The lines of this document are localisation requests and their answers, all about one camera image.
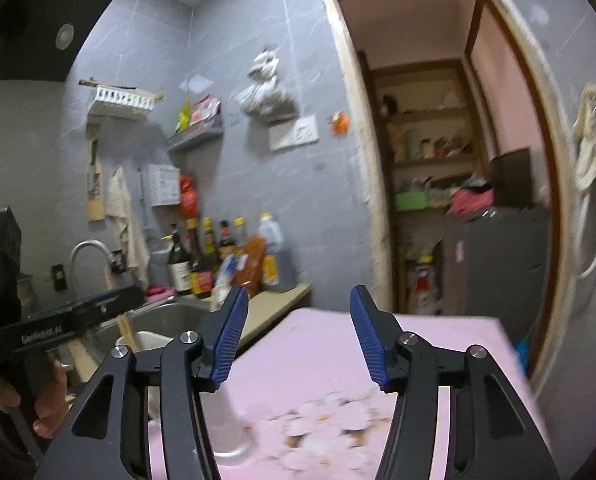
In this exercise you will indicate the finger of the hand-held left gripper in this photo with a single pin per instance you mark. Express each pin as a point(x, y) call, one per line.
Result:
point(112, 305)

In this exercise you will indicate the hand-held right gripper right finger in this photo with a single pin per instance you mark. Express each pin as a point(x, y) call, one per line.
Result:
point(365, 330)

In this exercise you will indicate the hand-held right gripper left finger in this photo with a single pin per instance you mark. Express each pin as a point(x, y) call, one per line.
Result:
point(230, 330)

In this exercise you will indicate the white plastic utensil holder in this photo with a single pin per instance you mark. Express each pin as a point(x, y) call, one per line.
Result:
point(227, 425)

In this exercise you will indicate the person's left hand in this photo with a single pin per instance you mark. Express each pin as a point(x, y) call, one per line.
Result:
point(52, 390)

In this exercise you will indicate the pink dishcloth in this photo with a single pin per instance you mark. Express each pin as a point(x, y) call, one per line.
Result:
point(160, 292)

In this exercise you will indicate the blue white packet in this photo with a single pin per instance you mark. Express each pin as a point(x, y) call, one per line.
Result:
point(226, 275)

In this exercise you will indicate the pink floral tablecloth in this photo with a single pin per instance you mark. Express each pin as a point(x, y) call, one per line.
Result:
point(318, 360)

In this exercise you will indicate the steel sink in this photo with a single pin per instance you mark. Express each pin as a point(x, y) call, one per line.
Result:
point(167, 317)

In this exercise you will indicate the metal faucet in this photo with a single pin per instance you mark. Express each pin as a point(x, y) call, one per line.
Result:
point(85, 250)

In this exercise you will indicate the soy sauce bottle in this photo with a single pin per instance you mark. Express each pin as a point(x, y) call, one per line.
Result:
point(200, 270)

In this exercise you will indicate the orange seasoning packet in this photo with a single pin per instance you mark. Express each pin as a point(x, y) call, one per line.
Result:
point(253, 265)

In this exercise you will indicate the red canister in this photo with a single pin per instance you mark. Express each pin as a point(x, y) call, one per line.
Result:
point(424, 285)

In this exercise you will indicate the dark glass bottle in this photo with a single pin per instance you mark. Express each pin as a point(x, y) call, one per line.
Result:
point(178, 270)

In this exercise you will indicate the large oil jug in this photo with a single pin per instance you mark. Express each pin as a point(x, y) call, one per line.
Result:
point(278, 265)

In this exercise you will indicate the hanging beige towel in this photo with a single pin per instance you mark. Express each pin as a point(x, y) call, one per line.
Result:
point(125, 220)

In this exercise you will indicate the yellow cap sauce bottle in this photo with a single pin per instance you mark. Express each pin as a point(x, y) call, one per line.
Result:
point(210, 242)

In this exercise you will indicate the red cap sauce bottle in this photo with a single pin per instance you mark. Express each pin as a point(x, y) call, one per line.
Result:
point(226, 240)

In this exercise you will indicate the slim yellow cap bottle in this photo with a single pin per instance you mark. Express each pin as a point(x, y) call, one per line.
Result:
point(240, 235)

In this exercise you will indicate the hanging wooden cutting board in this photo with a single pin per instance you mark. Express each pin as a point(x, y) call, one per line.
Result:
point(95, 195)

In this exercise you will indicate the red plastic bag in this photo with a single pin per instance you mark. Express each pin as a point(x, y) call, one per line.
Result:
point(188, 197)

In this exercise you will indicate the green box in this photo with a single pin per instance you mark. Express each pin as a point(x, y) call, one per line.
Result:
point(410, 201)

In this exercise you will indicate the grey appliance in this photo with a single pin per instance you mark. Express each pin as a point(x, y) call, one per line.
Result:
point(503, 260)

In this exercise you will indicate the pink cloth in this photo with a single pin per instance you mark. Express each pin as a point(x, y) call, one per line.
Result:
point(470, 202)

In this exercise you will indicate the wooden shelf unit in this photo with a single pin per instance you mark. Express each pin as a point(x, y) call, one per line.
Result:
point(428, 160)

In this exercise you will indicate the green canister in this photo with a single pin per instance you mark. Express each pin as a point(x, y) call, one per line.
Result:
point(412, 145)

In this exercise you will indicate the yellow green snack packet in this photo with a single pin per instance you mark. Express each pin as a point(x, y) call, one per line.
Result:
point(183, 117)

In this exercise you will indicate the black screen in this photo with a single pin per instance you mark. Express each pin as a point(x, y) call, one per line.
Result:
point(510, 177)

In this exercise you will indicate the red snack packet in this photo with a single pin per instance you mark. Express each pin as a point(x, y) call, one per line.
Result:
point(205, 112)

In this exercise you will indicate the hanging clear plastic bag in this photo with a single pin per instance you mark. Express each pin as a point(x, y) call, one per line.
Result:
point(265, 97)

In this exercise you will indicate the black range hood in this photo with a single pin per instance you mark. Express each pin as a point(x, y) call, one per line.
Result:
point(32, 25)

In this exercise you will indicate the cream rubber glove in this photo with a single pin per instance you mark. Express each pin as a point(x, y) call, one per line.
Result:
point(587, 150)

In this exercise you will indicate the black wall socket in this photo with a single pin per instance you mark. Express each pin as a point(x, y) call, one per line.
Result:
point(58, 277)

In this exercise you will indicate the white wall box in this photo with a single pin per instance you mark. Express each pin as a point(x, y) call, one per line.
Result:
point(162, 185)

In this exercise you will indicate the wooden door frame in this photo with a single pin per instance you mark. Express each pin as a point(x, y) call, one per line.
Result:
point(363, 160)

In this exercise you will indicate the grey wall shelf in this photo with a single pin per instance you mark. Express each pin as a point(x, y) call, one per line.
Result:
point(195, 137)

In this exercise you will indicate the white wall basket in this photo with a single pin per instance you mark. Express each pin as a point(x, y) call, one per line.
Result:
point(122, 102)

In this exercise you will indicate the white wall switch plate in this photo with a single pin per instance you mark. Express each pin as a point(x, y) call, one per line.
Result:
point(295, 132)

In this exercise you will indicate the orange wall hook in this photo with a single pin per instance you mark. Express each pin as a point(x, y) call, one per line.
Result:
point(339, 122)

